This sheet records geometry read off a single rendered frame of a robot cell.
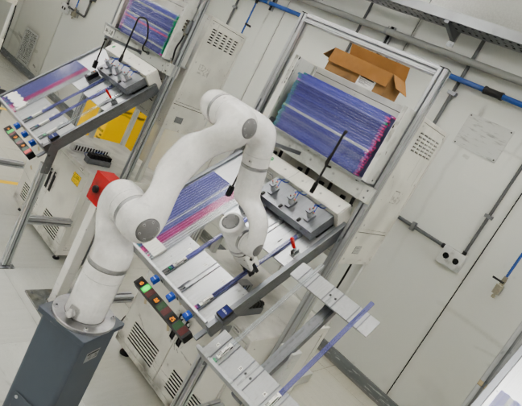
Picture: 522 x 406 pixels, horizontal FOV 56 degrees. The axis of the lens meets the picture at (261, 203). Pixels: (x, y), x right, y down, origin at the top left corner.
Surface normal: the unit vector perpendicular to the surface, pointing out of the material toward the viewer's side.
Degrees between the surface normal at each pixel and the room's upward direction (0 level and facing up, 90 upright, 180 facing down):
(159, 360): 90
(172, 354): 90
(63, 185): 90
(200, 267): 42
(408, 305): 90
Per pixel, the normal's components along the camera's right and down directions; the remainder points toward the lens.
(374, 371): -0.60, -0.11
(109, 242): 0.45, -0.61
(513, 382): -0.10, -0.69
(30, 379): -0.36, 0.06
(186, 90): 0.65, 0.50
